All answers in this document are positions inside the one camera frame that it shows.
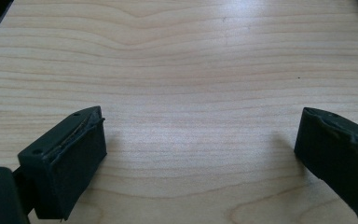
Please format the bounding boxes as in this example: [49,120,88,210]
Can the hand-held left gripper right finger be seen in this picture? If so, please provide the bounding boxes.
[293,106,358,224]

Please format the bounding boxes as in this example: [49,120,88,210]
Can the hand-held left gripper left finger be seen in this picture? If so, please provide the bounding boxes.
[17,105,108,222]

